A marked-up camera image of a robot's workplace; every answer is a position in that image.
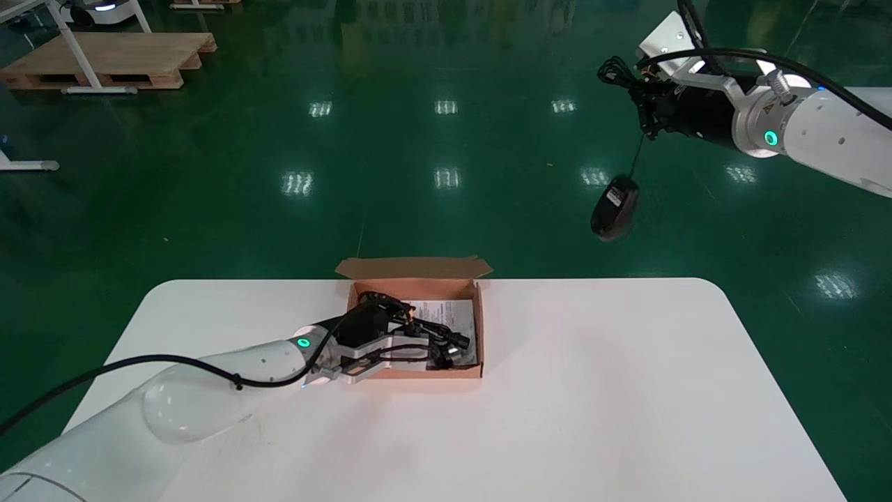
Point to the white printed instruction sheet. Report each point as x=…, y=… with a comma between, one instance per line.
x=456, y=314

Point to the small wooden pallet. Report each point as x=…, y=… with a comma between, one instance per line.
x=205, y=3

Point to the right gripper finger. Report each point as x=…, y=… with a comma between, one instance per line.
x=651, y=120
x=647, y=90

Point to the white metal floor foot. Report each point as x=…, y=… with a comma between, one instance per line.
x=28, y=166

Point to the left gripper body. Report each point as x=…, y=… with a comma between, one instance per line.
x=362, y=328

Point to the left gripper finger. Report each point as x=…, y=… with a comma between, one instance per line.
x=387, y=307

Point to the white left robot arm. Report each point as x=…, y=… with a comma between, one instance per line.
x=174, y=411

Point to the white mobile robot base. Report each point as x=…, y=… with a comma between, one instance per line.
x=104, y=10

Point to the brown cardboard storage box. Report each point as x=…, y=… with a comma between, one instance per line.
x=411, y=287

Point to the large wooden pallet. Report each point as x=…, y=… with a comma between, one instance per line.
x=118, y=56

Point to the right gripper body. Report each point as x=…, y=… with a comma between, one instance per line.
x=697, y=108

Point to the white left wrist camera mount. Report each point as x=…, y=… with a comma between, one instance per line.
x=362, y=364

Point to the white metal table frame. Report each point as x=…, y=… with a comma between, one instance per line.
x=75, y=49

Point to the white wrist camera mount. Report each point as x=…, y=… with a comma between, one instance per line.
x=672, y=42
x=362, y=364

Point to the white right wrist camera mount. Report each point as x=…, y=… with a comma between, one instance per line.
x=672, y=42

